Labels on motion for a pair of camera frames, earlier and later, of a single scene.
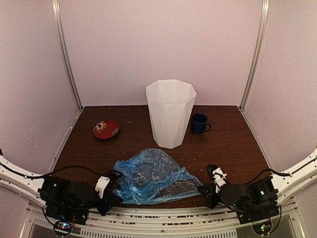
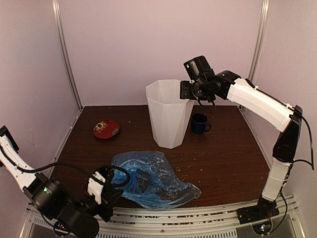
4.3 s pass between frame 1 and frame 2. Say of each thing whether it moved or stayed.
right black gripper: moved
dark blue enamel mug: stayed
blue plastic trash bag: moved
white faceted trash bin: stayed
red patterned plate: stayed
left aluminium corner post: stayed
